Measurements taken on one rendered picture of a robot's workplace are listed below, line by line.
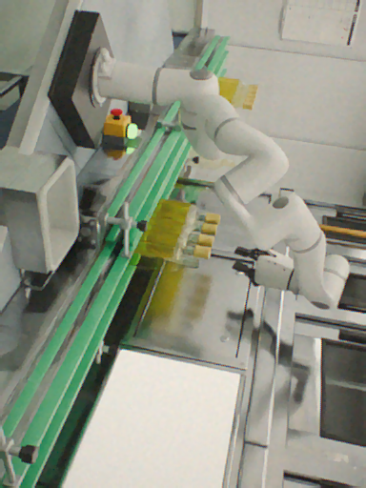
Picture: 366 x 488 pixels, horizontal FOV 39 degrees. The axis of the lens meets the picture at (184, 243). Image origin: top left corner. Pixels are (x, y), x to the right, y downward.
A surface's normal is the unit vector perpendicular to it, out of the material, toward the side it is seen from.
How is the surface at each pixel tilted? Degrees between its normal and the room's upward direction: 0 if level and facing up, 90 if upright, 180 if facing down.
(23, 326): 90
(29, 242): 90
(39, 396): 90
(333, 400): 90
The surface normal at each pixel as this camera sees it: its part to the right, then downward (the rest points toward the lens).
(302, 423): 0.05, -0.79
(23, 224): -0.22, 0.59
